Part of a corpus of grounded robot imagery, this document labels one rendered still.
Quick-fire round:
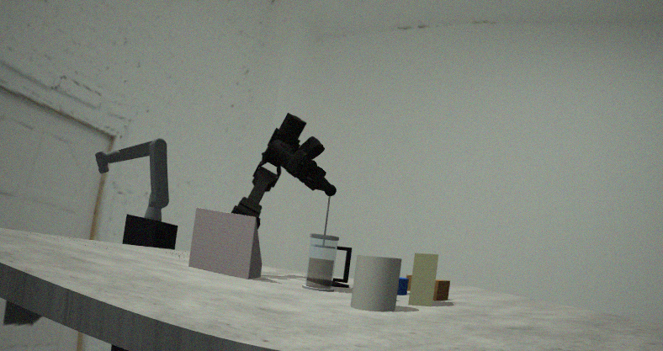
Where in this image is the french press coffee maker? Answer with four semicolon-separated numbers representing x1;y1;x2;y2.
302;184;352;292

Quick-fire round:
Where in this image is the blue round disc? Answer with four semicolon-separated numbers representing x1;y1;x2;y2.
397;277;409;295

